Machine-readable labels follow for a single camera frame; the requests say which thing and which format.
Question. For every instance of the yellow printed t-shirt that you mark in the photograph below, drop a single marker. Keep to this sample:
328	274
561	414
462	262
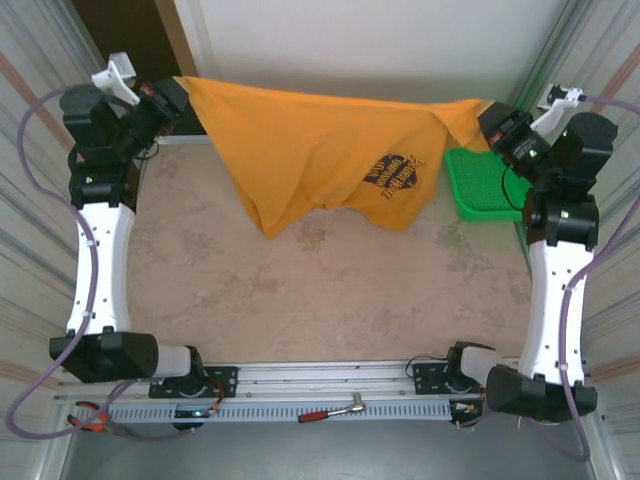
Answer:
300	150

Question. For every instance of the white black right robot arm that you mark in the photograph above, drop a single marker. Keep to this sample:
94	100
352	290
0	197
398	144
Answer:
550	310

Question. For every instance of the green plastic basket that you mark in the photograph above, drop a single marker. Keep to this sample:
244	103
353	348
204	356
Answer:
480	190

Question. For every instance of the brown door panel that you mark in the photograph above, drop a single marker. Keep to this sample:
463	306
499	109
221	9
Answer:
140	30

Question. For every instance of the beige door jamb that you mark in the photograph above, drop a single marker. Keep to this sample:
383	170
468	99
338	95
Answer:
173	20

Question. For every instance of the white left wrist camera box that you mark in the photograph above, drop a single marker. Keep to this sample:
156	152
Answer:
117	75

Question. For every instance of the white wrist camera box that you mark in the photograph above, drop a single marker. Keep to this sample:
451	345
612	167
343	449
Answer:
562	97
117	75

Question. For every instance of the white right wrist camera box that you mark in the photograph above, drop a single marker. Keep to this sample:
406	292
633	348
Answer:
562	97

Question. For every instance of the aluminium table edge frame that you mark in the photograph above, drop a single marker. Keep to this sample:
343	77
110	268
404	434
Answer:
185	140

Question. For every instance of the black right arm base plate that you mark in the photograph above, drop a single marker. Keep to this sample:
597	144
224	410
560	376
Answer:
430	375

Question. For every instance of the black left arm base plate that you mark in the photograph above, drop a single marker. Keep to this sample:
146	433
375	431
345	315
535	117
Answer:
225	382

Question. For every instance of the aluminium mounting rail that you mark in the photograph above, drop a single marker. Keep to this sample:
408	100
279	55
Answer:
325	375

